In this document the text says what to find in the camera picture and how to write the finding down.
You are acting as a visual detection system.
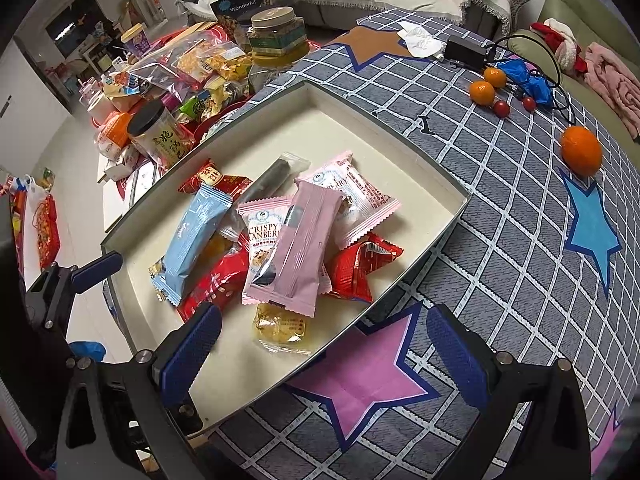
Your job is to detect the black lid snack jar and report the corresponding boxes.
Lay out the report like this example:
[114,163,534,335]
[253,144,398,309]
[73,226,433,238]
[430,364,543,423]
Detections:
[127,99,194,170]

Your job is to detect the white shallow tray box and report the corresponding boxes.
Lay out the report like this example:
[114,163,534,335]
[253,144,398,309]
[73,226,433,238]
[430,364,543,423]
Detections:
[101,79,471,436]

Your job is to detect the small tangerine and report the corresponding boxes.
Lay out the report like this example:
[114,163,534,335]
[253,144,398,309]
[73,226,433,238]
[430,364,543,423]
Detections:
[483,66,508,89]
[469,80,496,106]

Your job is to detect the cherry tomato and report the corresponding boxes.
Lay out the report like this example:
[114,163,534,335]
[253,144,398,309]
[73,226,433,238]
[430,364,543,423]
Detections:
[522,96,537,113]
[492,100,511,119]

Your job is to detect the blue star paper cutout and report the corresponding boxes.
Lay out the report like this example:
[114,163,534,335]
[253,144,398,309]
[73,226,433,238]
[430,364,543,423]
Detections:
[559,170,623,297]

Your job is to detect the light blue snack packet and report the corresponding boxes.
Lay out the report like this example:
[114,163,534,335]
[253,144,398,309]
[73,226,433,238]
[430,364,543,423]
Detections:
[149,184,232,307]

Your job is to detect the crispy cranberry snack packet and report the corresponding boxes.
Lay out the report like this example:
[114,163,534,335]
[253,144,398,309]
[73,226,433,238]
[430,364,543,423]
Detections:
[234,195,334,306]

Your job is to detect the red white plush toy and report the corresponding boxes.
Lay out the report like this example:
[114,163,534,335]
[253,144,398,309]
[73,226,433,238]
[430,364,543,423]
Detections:
[529,18,587,76]

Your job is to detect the blue crumpled gloves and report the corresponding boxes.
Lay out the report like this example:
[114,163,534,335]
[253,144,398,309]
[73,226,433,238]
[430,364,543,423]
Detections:
[497,58,554,108]

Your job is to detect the pink star cutout right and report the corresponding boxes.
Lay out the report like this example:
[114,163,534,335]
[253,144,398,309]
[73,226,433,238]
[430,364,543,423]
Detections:
[590,405,620,474]

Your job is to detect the pink star cutout near tray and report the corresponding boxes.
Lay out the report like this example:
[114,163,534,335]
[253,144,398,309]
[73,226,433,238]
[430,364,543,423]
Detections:
[284,302,440,451]

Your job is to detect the yellow pastry packet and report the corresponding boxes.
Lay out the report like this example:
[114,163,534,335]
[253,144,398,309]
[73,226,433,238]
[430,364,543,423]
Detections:
[253,304,310,356]

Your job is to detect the cherry tomato far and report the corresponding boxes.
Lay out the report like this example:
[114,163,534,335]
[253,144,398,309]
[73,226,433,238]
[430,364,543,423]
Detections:
[522,96,537,113]

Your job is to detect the red Chinese candy packet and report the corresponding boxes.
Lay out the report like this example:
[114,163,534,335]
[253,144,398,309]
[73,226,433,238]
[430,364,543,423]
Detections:
[326,232,404,304]

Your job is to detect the small tangerine far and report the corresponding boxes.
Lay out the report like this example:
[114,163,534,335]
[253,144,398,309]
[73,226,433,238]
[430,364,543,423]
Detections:
[483,66,508,89]

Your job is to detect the pink cranberry packet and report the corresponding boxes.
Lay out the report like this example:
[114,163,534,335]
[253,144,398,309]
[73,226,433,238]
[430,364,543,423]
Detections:
[299,151,401,249]

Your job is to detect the clear brown snack bar packet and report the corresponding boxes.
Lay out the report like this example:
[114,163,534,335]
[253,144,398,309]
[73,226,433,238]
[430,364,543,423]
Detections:
[217,152,310,242]

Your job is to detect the brown star paper cutout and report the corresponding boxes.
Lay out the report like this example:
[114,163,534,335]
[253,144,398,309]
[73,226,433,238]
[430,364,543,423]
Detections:
[332,26,411,72]

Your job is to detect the left blue gloved hand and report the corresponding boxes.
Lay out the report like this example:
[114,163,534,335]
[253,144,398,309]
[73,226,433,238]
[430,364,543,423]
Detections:
[68,341,106,363]

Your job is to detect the green armchair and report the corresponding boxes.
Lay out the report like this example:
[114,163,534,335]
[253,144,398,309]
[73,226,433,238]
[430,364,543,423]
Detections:
[506,0,639,166]

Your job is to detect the glass jar with lid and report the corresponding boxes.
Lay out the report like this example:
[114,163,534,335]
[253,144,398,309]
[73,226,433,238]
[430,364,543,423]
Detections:
[246,6,310,93]

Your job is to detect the small tangerine near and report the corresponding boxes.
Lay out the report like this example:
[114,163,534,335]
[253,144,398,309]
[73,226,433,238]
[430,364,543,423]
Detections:
[469,80,496,106]

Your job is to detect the pink plain snack bar packet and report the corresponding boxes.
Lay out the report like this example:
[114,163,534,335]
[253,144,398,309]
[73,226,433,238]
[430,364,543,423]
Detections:
[247,181,343,318]

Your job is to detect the red crinkled snack packet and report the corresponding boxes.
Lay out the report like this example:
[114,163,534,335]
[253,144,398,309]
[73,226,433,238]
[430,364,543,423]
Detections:
[177,244,248,323]

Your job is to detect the checked grey tablecloth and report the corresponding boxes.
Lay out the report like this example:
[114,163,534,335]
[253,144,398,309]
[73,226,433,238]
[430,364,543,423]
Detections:
[204,6,640,480]

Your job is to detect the cherry tomato near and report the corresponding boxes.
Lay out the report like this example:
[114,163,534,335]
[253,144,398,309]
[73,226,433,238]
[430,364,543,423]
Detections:
[492,100,511,119]

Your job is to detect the white crumpled tissue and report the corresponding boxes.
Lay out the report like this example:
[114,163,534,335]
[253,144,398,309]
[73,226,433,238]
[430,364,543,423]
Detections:
[397,21,446,61]

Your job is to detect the pile of snack bags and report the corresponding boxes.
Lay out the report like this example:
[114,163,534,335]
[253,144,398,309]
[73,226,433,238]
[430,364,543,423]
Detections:
[80,23,252,183]

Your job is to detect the pink folded blanket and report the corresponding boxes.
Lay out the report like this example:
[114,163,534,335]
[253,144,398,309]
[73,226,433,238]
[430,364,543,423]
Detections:
[584,42,640,142]

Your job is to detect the large orange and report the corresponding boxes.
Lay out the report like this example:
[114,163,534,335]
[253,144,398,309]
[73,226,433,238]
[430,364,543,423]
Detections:
[561,126,602,178]

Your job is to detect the black power adapter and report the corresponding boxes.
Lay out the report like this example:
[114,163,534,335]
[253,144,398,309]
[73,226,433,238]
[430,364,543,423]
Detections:
[444,35,488,70]

